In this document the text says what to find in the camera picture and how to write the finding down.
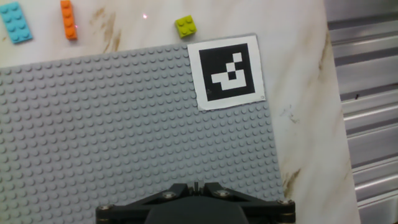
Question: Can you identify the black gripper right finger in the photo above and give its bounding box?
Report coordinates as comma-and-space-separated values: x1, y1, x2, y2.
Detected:
197, 182, 296, 224

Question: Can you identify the lime Lego brick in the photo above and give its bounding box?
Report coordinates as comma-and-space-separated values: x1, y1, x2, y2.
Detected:
174, 14, 198, 39

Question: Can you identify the grey Lego baseplate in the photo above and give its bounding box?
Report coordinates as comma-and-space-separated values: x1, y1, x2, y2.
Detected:
0, 33, 285, 224

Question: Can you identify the cyan Lego brick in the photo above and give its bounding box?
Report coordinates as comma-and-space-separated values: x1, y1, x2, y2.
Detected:
0, 1, 34, 44

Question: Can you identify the orange narrow Lego brick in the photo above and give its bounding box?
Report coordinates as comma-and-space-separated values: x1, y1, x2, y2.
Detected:
60, 0, 78, 41

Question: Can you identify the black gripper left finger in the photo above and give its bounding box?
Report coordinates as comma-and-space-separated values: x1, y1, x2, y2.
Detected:
95, 182, 197, 224

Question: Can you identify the black white fiducial marker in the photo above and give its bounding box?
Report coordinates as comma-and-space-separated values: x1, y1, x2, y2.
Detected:
187, 34, 266, 111

